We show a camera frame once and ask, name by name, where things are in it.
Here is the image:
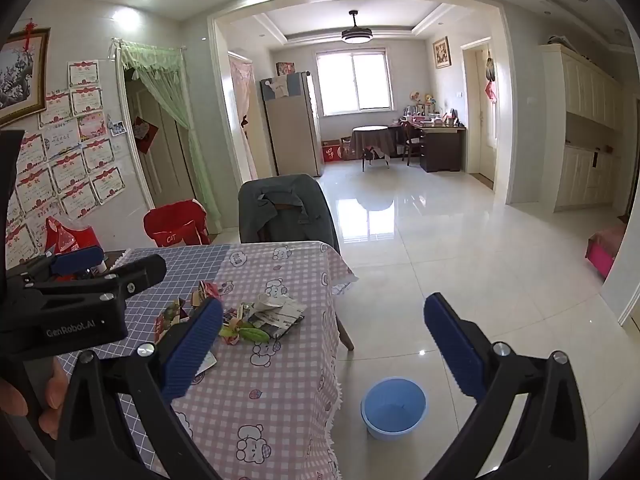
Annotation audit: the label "framed painting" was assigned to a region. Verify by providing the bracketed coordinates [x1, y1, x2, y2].
[0, 27, 52, 128]

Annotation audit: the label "dark wooden chair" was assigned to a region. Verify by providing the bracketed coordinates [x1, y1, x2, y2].
[400, 121, 426, 166]

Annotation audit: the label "red cloth bag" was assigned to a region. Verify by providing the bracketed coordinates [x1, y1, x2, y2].
[143, 200, 211, 249]

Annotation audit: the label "green lace curtain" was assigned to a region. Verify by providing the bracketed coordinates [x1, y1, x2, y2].
[114, 39, 221, 233]

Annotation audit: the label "pink storage box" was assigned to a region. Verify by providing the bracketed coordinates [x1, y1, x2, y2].
[586, 225, 628, 281]

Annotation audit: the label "grey jacket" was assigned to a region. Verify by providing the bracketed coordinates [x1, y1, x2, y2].
[238, 174, 342, 256]

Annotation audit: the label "wall of certificates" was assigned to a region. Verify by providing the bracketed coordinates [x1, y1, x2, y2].
[0, 59, 125, 266]

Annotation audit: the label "white cabinet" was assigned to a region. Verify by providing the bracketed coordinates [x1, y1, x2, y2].
[540, 42, 631, 213]

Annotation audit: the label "white card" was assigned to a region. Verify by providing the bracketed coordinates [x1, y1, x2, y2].
[196, 350, 219, 377]

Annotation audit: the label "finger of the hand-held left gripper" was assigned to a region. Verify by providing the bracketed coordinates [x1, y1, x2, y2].
[24, 254, 168, 308]
[7, 246, 106, 289]

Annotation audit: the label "red wrapper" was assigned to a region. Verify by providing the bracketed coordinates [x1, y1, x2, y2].
[192, 281, 224, 307]

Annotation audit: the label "grey refrigerator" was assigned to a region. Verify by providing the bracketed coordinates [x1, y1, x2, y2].
[259, 71, 322, 178]

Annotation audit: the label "assorted desk items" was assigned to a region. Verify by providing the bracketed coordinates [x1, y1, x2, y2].
[400, 90, 461, 128]

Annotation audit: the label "red door decoration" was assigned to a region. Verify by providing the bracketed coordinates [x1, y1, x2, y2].
[131, 116, 158, 155]

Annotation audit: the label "window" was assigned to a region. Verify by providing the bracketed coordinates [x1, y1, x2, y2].
[316, 50, 392, 116]

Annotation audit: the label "round table with brown cloth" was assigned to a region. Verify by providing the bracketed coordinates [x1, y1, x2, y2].
[348, 126, 396, 171]

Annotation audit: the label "white door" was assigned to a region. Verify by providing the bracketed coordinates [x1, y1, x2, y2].
[462, 40, 501, 183]

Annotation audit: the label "pink curtain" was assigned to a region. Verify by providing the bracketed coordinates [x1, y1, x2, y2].
[228, 52, 257, 181]

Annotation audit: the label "framed wall picture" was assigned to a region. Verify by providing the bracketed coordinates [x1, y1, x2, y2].
[432, 36, 452, 69]

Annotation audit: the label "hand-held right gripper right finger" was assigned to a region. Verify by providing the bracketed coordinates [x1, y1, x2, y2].
[422, 291, 591, 480]

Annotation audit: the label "red plastic bag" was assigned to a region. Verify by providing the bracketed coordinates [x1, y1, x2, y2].
[44, 216, 107, 266]

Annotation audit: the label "dark wooden desk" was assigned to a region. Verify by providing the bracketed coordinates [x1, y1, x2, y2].
[400, 120, 467, 173]

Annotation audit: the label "red door hanging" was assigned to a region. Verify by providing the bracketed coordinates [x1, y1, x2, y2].
[484, 55, 499, 103]

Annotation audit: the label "person's left hand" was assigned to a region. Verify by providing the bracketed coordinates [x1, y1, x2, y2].
[0, 359, 70, 438]

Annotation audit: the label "green wrapper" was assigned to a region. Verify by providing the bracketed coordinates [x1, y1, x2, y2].
[218, 325, 271, 347]

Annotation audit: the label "pink checked tablecloth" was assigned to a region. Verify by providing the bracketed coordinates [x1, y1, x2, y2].
[150, 241, 358, 480]

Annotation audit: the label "colourful wrapper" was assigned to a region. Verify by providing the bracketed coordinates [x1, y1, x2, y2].
[155, 299, 195, 343]

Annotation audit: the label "blue grid tablecloth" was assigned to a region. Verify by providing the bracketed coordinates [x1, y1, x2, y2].
[55, 246, 242, 466]

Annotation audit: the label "blue plastic bin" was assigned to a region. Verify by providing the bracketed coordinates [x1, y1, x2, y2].
[361, 377, 428, 437]

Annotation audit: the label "newspaper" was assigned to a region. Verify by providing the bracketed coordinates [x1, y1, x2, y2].
[240, 294, 307, 343]

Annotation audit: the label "brown door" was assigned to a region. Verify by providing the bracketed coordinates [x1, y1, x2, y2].
[125, 80, 201, 211]

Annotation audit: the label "ceiling lamp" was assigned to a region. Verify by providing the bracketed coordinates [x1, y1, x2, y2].
[341, 10, 369, 43]

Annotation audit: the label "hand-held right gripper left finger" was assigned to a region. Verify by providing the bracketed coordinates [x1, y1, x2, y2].
[54, 299, 225, 480]

